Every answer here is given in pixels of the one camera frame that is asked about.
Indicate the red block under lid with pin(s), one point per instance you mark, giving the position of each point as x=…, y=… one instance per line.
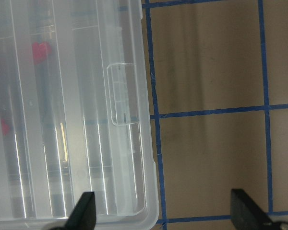
x=41, y=51

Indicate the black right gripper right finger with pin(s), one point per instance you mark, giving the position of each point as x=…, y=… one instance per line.
x=246, y=214

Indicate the clear plastic box lid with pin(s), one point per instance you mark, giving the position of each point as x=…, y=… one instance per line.
x=77, y=122

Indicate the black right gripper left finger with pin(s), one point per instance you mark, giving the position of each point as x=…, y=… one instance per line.
x=83, y=215

